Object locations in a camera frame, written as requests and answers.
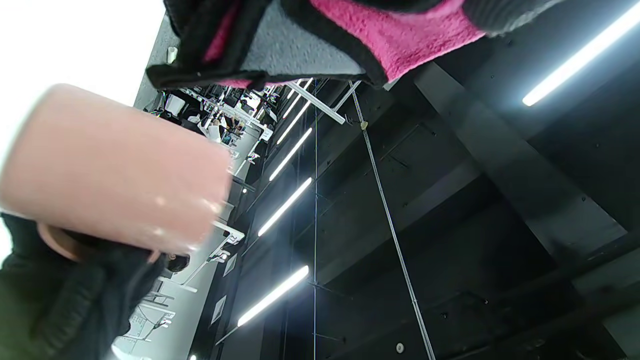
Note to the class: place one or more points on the person's left hand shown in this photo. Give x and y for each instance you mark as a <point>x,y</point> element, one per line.
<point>505,17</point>

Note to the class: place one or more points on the person's right hand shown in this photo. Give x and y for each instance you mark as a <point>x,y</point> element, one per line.
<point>60,310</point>

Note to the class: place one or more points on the pink cloth with black edge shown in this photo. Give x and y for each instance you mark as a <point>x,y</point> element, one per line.
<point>400,40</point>

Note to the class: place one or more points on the pink water cup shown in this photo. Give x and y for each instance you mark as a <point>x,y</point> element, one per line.
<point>115,170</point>

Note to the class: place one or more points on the row of ceiling tube lights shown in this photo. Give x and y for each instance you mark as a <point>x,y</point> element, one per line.
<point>285,207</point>

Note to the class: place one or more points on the silver ceiling rod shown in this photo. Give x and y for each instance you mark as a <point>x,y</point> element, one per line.
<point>397,240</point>

